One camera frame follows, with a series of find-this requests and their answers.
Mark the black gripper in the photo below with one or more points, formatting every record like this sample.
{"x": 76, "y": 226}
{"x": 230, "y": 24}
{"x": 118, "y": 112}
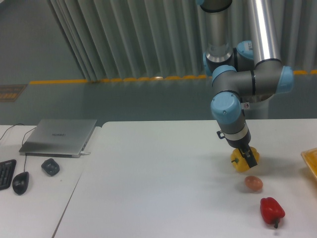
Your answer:
{"x": 241, "y": 141}

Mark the yellow bell pepper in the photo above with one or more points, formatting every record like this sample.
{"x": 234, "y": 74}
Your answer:
{"x": 239, "y": 163}

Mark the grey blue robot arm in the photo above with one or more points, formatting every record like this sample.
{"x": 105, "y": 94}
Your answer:
{"x": 252, "y": 70}

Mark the red bell pepper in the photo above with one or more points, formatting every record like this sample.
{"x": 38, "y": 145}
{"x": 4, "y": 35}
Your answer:
{"x": 271, "y": 211}

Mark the yellow plastic basket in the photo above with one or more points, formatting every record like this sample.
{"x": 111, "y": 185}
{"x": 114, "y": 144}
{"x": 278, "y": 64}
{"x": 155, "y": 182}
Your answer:
{"x": 310, "y": 158}

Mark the brown egg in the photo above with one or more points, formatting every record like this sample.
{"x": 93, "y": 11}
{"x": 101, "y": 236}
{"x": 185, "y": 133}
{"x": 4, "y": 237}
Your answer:
{"x": 253, "y": 183}

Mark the grey pleated curtain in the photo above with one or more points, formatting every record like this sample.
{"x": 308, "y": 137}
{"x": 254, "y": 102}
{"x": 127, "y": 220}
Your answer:
{"x": 122, "y": 39}

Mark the silver closed laptop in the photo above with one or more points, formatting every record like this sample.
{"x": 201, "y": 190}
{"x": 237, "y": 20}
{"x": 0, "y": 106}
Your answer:
{"x": 59, "y": 138}

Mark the small black controller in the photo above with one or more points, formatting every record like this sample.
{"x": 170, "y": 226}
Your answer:
{"x": 51, "y": 167}

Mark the black computer mouse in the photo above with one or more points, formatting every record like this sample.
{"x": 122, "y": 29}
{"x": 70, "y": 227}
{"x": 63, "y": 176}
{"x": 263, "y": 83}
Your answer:
{"x": 20, "y": 183}

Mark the black keyboard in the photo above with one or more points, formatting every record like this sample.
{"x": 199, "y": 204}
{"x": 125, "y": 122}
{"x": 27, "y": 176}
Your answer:
{"x": 6, "y": 173}

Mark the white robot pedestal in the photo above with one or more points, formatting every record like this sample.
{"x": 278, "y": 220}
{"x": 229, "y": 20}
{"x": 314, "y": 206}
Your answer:
{"x": 256, "y": 107}

